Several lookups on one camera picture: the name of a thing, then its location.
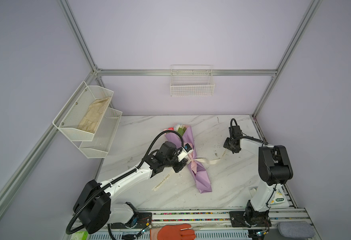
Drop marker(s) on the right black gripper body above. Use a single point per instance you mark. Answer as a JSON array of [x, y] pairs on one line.
[[230, 141]]

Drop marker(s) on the upper white mesh shelf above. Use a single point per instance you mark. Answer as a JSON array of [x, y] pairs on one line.
[[80, 118]]

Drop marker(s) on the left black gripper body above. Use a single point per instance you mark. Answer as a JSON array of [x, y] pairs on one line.
[[169, 162]]

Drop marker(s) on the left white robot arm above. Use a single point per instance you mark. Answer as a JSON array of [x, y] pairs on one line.
[[94, 208]]

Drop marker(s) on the beige cloth in shelf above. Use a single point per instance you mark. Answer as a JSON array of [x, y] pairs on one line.
[[92, 118]]

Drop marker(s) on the white wire wall basket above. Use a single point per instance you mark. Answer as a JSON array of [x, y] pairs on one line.
[[192, 81]]

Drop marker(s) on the white mesh shelf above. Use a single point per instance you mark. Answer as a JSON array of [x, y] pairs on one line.
[[100, 146], [80, 118]]

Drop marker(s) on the colourful tissue pack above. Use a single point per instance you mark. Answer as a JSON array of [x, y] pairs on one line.
[[276, 196]]

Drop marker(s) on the green white packet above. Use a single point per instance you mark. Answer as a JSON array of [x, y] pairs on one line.
[[80, 235]]

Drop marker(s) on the lower white mesh shelf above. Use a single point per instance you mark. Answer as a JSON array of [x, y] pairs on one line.
[[100, 146]]

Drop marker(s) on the white fake rose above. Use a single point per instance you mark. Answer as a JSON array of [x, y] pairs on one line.
[[179, 128]]

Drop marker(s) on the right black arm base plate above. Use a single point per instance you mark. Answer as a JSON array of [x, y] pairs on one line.
[[249, 218]]

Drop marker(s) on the grey cloth pad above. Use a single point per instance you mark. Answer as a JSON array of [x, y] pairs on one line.
[[296, 230]]

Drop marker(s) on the orange rubber glove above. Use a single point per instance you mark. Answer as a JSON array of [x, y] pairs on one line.
[[173, 232]]

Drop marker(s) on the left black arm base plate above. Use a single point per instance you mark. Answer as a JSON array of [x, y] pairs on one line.
[[126, 216]]

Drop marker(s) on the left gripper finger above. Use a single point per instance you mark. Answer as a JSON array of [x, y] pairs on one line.
[[184, 153], [178, 166]]

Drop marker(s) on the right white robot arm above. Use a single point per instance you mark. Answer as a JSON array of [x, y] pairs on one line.
[[274, 170]]

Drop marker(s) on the pink purple wrapping paper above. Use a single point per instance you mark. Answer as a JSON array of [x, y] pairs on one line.
[[188, 138]]

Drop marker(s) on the cream ribbon roll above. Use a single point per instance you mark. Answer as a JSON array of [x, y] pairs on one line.
[[202, 161]]

